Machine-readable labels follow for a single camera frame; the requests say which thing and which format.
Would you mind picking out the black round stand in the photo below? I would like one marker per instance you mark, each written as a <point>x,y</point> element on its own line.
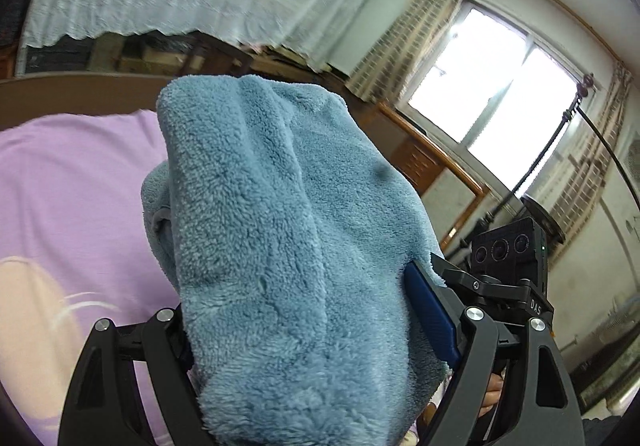
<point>542,216</point>

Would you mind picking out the person's right hand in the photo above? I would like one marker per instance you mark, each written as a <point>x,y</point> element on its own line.
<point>491,393</point>

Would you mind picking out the checked beige curtain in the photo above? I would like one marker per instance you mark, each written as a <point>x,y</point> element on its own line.
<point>410,26</point>
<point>590,161</point>

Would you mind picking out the brown bed headboard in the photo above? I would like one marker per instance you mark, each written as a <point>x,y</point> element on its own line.
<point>75,96</point>

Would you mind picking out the black metal pole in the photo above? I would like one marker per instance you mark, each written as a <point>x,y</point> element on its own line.
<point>545,146</point>

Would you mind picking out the blue fleece garment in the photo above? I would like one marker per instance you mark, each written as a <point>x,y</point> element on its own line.
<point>280,226</point>

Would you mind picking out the pink bed sheet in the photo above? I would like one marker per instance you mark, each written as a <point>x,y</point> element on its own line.
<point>75,186</point>

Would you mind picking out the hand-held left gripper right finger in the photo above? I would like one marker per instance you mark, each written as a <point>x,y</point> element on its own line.
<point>430,316</point>

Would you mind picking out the wooden furniture frame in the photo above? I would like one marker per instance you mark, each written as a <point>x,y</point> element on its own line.
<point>430,151</point>

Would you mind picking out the bright sliding window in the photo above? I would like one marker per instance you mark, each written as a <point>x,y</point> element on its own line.
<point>495,91</point>

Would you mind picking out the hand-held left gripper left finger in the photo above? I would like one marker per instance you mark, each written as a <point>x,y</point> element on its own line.
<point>165,341</point>

